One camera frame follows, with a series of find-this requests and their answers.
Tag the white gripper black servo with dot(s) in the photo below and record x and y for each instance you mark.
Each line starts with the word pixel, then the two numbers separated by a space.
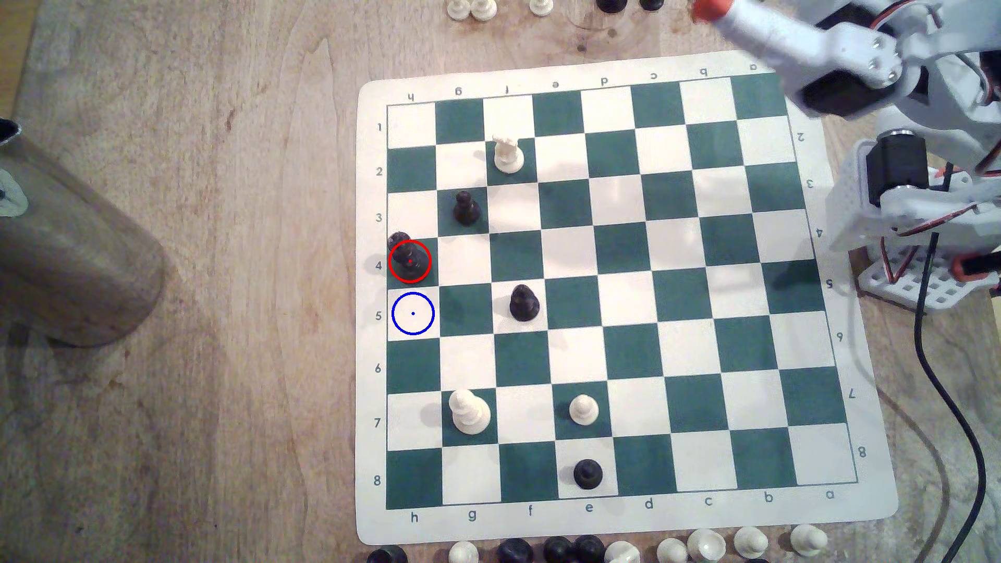
pixel 834 52

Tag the black king chess piece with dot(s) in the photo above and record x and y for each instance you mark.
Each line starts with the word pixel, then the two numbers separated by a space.
pixel 410 262

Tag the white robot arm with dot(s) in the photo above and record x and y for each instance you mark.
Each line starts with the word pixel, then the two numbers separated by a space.
pixel 946 78

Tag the tall white chess piece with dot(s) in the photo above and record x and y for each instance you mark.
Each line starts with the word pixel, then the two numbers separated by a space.
pixel 508 155

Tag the green white chess board mat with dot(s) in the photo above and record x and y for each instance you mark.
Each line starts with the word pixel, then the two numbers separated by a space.
pixel 625 313

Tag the black pawn chess piece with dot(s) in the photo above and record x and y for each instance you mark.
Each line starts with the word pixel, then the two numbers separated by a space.
pixel 467 209
pixel 588 474

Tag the black bishop chess piece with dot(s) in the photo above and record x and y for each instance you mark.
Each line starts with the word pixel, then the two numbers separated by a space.
pixel 524 303

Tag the white pawn chess piece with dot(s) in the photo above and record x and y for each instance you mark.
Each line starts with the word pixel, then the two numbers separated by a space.
pixel 584 410

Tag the large white chess piece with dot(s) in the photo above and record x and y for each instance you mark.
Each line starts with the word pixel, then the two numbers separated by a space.
pixel 471 413

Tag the orange black clamp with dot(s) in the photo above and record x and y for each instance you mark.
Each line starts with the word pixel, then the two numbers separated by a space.
pixel 974 268

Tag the shiny metal cylinder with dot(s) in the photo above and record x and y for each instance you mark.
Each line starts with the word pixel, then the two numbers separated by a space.
pixel 70 258

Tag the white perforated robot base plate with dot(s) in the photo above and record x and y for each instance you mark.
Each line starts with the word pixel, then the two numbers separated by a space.
pixel 930 289

